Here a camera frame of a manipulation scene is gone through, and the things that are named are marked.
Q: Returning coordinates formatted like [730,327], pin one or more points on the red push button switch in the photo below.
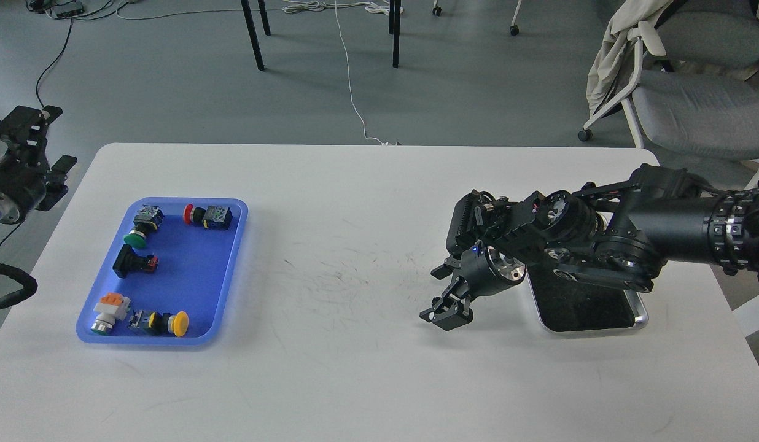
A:
[214,217]

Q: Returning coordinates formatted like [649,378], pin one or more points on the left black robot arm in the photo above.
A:
[16,284]

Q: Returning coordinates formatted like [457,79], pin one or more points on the black table leg right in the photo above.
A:
[395,11]

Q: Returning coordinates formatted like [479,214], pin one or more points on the yellow mushroom push button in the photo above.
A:
[154,323]

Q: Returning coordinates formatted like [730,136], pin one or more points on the blue plastic tray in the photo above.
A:
[195,273]

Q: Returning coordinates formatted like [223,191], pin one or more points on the silver metal tray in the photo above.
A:
[570,310]

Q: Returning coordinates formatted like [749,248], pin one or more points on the black table leg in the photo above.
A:
[395,11]
[253,36]
[263,11]

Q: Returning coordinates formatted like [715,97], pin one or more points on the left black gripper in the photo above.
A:
[26,183]

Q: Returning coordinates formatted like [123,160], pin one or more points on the power strip on floor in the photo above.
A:
[66,10]

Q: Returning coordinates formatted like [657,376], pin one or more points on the chair caster wheel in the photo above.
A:
[514,27]

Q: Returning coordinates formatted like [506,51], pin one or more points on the black table leg rear left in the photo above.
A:
[263,11]

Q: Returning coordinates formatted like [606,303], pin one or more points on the green push button switch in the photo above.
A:
[146,222]

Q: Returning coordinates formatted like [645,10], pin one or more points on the orange grey push button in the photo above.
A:
[110,309]

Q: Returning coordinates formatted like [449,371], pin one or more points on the beige jacket on chair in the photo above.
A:
[609,59]

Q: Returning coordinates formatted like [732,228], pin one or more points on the grey office chair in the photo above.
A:
[683,84]

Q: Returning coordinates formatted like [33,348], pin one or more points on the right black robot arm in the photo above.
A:
[589,255]

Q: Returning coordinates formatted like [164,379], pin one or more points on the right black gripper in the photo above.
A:
[481,271]

